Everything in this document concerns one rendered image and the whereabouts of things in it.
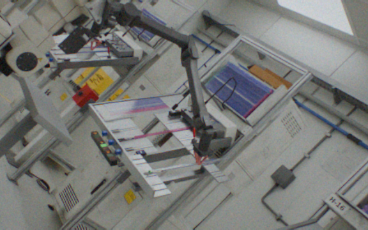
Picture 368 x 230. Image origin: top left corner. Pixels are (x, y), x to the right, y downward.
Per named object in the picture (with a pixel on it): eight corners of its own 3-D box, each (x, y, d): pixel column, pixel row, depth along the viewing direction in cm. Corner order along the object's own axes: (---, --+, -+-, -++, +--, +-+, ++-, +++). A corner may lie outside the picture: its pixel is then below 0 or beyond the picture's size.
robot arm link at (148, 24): (189, 45, 246) (199, 36, 238) (187, 65, 239) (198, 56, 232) (115, 11, 226) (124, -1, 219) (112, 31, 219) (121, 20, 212)
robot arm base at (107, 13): (99, -6, 218) (108, 2, 209) (114, -3, 222) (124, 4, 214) (95, 11, 221) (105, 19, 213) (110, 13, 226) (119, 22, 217)
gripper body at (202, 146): (202, 144, 231) (205, 133, 227) (213, 156, 224) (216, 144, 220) (191, 146, 227) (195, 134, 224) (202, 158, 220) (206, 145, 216)
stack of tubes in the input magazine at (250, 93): (243, 117, 284) (273, 88, 285) (202, 85, 322) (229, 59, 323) (251, 128, 292) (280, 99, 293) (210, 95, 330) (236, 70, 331)
